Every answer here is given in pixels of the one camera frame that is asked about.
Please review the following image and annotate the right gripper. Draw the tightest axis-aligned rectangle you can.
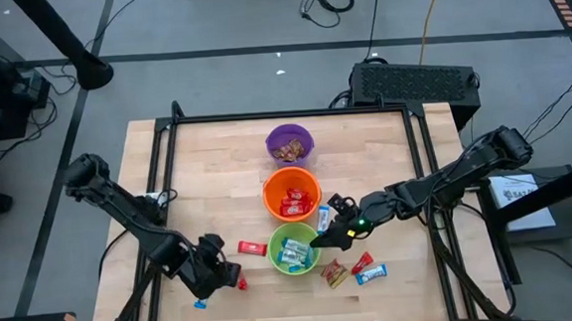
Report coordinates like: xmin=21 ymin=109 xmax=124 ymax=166
xmin=307 ymin=198 xmax=390 ymax=253

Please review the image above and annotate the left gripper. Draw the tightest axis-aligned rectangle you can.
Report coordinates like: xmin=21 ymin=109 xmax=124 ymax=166
xmin=178 ymin=232 xmax=244 ymax=301

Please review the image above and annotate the orange halloween bucket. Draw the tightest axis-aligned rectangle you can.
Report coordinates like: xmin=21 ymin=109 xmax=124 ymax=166
xmin=259 ymin=164 xmax=325 ymax=226

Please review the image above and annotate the purple halloween bucket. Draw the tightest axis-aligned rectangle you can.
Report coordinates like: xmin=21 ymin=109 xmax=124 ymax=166
xmin=264 ymin=121 xmax=317 ymax=171

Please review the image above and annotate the green jack-o'-lantern bucket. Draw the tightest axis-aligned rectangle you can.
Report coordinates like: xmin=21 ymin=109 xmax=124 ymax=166
xmin=265 ymin=220 xmax=325 ymax=279

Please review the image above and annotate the black perforated computer case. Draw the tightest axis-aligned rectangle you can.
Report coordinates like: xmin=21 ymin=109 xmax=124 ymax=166
xmin=348 ymin=54 xmax=484 ymax=138

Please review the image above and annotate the white printed sheet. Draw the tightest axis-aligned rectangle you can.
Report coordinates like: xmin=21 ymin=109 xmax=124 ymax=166
xmin=488 ymin=171 xmax=558 ymax=234

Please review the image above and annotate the black diagonal beam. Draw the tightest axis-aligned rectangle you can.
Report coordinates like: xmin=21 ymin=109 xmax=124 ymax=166
xmin=492 ymin=156 xmax=572 ymax=227

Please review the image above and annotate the black pole stand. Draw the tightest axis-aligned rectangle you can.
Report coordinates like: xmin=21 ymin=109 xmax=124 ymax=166
xmin=10 ymin=0 xmax=116 ymax=96

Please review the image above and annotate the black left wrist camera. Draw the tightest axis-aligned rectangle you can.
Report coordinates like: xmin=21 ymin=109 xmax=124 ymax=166
xmin=198 ymin=232 xmax=226 ymax=256

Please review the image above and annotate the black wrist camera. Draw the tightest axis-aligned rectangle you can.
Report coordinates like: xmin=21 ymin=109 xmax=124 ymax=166
xmin=198 ymin=232 xmax=226 ymax=256
xmin=326 ymin=191 xmax=358 ymax=220

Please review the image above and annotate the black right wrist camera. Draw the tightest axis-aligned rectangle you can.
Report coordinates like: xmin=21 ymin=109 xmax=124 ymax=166
xmin=326 ymin=191 xmax=358 ymax=220

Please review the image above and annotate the black aluminium table frame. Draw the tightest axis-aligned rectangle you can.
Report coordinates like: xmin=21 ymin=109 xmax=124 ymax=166
xmin=82 ymin=80 xmax=518 ymax=321

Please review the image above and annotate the thin black hanging cable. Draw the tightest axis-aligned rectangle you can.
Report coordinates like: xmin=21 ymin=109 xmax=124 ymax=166
xmin=358 ymin=0 xmax=387 ymax=63

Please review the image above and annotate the coiled black cable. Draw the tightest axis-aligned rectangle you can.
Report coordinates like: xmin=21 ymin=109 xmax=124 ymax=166
xmin=298 ymin=0 xmax=358 ymax=31

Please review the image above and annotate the yellow cable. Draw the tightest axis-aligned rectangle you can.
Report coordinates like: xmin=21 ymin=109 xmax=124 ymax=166
xmin=413 ymin=0 xmax=451 ymax=67

